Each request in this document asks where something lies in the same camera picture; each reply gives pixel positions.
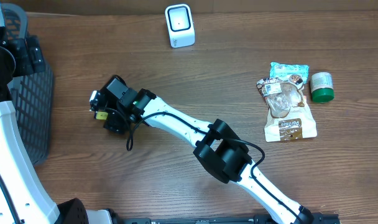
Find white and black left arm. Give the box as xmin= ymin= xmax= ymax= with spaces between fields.
xmin=0 ymin=2 xmax=120 ymax=224

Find green lid white jar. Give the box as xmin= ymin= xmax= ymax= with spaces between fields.
xmin=310 ymin=72 xmax=334 ymax=103

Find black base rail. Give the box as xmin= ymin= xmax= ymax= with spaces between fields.
xmin=121 ymin=213 xmax=341 ymax=224

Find white barcode scanner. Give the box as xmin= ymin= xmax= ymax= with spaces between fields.
xmin=165 ymin=4 xmax=195 ymax=49

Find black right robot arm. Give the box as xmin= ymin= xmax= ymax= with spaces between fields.
xmin=89 ymin=75 xmax=314 ymax=223

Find teal snack packet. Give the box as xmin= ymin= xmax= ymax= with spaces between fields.
xmin=269 ymin=62 xmax=310 ymax=83

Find yellow and blue bar packet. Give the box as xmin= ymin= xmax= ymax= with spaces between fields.
xmin=94 ymin=111 xmax=109 ymax=120

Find beige Pantree snack bag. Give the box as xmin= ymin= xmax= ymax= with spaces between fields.
xmin=256 ymin=74 xmax=317 ymax=142

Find dark grey plastic basket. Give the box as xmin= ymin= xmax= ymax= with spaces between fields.
xmin=1 ymin=3 xmax=55 ymax=166

